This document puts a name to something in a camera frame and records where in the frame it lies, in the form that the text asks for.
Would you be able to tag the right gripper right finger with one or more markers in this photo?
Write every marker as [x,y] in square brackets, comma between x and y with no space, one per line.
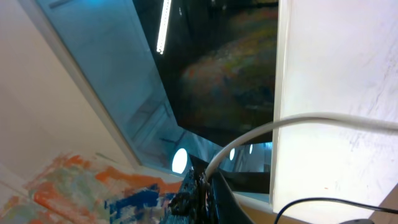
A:
[216,201]

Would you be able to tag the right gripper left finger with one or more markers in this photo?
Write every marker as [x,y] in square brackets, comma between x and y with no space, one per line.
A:
[188,206]

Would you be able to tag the colourful painting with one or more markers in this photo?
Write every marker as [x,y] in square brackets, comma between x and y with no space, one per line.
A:
[79,189]

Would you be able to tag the dark monitor screen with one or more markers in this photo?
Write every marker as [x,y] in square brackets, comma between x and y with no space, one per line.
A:
[216,60]

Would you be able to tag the white board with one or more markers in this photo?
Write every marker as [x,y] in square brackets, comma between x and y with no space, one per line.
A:
[334,57]

